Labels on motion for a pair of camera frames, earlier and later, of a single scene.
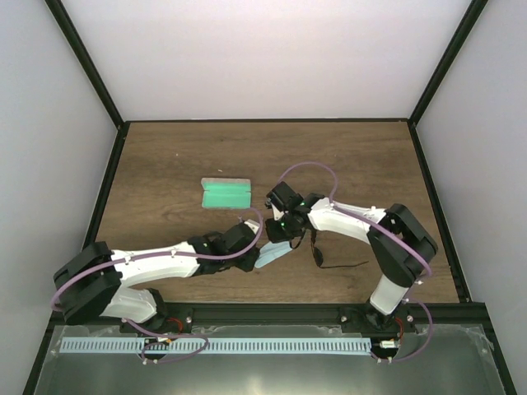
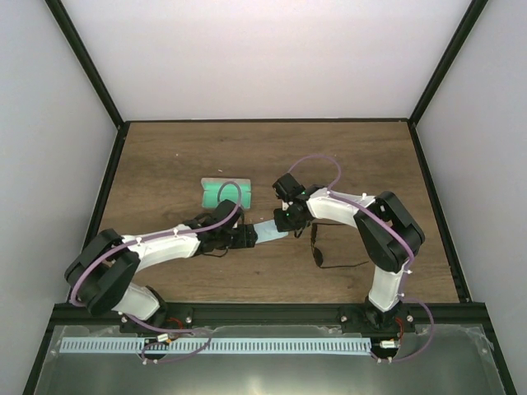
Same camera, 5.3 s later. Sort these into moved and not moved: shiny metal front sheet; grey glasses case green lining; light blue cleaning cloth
Moved: light blue cleaning cloth
Not moved: shiny metal front sheet; grey glasses case green lining
